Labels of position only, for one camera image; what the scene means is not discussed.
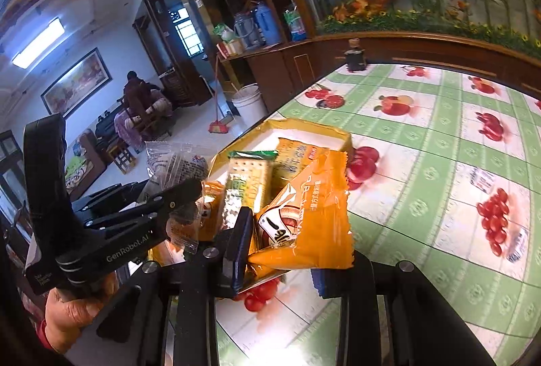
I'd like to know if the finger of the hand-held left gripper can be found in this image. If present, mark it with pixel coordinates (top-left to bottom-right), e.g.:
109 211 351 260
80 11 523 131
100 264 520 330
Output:
85 177 204 232
71 182 146 219

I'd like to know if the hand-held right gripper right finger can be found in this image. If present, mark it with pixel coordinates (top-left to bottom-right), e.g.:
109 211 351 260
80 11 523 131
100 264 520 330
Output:
310 250 497 366

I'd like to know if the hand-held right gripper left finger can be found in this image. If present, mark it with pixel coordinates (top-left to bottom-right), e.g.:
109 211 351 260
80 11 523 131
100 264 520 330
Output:
96 206 254 366

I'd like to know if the clear plastic snack packet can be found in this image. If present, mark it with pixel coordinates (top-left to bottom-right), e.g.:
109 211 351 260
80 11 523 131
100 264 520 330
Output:
145 141 210 254

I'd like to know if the green cracker packet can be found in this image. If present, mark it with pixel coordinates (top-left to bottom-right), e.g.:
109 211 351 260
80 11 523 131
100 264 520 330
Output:
220 150 280 231

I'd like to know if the orange snack packet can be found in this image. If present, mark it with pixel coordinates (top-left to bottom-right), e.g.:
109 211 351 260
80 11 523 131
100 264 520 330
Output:
247 150 356 269

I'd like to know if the yellow cardboard box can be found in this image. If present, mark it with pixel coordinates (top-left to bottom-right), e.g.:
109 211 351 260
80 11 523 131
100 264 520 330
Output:
152 117 353 295

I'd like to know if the person's left hand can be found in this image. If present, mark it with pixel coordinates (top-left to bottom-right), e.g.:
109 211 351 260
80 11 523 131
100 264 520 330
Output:
44 271 121 355

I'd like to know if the wooden sofa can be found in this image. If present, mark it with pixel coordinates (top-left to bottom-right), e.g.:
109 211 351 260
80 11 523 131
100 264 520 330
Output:
63 129 106 202

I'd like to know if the small orange candy packet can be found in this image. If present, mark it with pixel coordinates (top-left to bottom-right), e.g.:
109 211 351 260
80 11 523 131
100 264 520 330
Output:
196 180 227 242

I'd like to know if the wooden stool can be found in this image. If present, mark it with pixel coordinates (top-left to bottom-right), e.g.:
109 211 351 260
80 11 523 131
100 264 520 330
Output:
108 140 136 174

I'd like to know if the red broom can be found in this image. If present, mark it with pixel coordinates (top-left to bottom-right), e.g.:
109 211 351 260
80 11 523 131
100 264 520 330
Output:
209 53 235 134

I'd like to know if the orange cracker packet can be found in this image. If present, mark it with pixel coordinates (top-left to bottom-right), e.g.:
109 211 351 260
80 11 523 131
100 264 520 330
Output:
270 137 330 189

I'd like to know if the white plastic bucket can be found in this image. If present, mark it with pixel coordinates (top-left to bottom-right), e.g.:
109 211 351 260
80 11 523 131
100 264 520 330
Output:
232 84 269 125

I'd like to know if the tall wooden cabinet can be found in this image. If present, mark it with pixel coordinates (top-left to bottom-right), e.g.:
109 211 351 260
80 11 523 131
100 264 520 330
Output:
135 0 212 107

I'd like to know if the ceiling light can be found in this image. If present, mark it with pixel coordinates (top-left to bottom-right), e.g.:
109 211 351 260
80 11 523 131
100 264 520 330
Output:
12 17 66 68

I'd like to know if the green fruit print tablecloth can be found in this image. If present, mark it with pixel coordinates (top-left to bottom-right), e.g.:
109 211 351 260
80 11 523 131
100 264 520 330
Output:
211 62 541 366

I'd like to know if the red white carton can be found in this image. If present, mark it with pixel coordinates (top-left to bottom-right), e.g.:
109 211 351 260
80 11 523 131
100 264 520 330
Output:
216 40 246 58

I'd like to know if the window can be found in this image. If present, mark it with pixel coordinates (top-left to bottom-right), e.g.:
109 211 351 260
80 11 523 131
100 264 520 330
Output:
175 8 204 58

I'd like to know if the small green bag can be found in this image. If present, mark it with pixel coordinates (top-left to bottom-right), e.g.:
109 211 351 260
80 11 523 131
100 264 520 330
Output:
213 23 237 45

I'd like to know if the low wooden cabinet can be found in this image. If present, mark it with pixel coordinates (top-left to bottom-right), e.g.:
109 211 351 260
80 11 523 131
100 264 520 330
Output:
217 32 541 117

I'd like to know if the grey bottle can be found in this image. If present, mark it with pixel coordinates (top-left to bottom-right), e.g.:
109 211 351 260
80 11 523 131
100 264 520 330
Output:
234 13 258 49

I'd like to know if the small white candy packet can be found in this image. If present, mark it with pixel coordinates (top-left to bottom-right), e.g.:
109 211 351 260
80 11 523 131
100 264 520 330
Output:
506 226 531 263
469 167 496 192

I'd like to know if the blue thermos bottle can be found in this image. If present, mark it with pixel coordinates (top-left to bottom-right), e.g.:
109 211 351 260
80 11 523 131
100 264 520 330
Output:
254 2 282 47

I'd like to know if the green white bag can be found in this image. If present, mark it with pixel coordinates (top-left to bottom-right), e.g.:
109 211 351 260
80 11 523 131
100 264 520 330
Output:
283 4 308 42

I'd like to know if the dark glass jar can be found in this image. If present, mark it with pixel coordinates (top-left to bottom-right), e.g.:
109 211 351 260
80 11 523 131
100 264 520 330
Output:
344 38 368 73

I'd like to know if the framed wall picture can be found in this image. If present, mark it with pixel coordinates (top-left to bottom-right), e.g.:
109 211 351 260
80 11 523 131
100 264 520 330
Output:
40 48 113 115

